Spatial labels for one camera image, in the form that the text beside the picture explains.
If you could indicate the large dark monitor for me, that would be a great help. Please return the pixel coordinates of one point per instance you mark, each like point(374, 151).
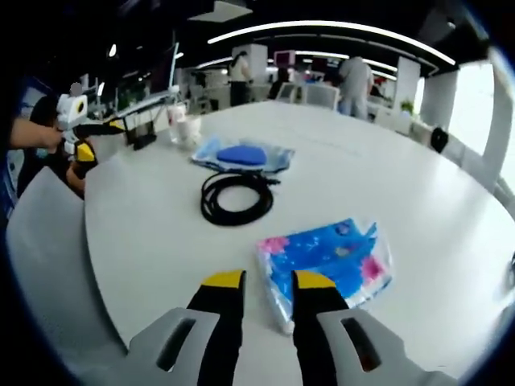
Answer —
point(165, 72)

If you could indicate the clear plastic bottle white cap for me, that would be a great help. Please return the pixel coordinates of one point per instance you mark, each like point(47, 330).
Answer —
point(175, 120)

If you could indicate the white side desk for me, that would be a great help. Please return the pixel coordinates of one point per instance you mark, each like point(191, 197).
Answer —
point(149, 100)

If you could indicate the person's left hand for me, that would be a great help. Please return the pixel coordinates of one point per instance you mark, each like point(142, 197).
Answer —
point(52, 138)

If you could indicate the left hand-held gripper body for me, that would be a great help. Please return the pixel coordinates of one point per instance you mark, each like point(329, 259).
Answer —
point(70, 112)

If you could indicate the ceiling air vent panel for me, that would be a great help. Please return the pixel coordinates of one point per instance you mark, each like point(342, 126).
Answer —
point(221, 12)

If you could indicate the long curved ceiling light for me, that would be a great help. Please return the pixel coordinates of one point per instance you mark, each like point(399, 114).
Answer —
point(322, 24)

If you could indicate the green potted plant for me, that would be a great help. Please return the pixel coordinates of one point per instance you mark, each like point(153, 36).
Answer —
point(407, 107)

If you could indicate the black office chair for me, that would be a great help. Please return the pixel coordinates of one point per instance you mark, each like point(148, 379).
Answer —
point(439, 140)

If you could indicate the person's own upper body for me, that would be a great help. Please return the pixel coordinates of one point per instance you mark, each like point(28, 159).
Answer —
point(36, 173)

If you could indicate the white office chair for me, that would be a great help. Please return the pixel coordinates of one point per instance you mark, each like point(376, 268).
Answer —
point(289, 94)
point(322, 96)

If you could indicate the blue flowered tissue pack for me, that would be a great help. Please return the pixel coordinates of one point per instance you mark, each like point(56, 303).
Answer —
point(322, 257)

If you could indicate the white paper cup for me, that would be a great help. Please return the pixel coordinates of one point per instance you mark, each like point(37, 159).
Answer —
point(189, 130)

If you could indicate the pink wall screen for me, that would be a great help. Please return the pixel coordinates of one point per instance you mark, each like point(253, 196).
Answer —
point(284, 57)

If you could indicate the bagged blue sponge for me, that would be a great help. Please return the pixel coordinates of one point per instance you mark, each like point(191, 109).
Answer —
point(241, 154)

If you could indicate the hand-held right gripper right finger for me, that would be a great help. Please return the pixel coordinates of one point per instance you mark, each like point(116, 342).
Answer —
point(318, 321)

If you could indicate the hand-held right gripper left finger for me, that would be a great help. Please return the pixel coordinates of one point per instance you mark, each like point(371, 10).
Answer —
point(217, 321)

